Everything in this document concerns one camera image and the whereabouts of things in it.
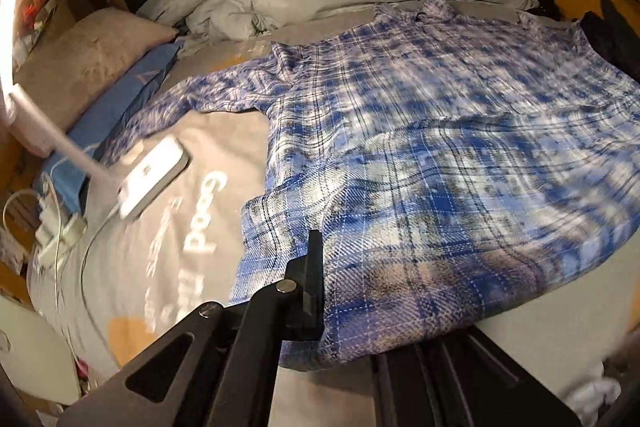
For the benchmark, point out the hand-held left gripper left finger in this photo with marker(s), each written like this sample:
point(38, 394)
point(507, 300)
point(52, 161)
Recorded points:
point(312, 287)

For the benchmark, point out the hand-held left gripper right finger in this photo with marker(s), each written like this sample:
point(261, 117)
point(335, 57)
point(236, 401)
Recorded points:
point(450, 382)

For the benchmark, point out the blue plaid shirt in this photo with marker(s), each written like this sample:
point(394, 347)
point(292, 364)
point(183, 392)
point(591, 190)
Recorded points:
point(425, 132)

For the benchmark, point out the white crumpled cloth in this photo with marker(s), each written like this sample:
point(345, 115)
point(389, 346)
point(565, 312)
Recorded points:
point(592, 399)

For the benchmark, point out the white desk lamp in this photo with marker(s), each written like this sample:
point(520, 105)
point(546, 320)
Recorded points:
point(150, 177)

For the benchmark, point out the white power strip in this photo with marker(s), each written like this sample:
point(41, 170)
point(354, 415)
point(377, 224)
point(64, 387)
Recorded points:
point(60, 237)

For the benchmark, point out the blue pillow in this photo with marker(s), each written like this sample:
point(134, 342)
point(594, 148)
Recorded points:
point(125, 97)

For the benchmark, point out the beige pillow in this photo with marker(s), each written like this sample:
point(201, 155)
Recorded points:
point(85, 62)

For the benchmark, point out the black padded jacket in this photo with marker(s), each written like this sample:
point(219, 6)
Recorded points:
point(615, 37)

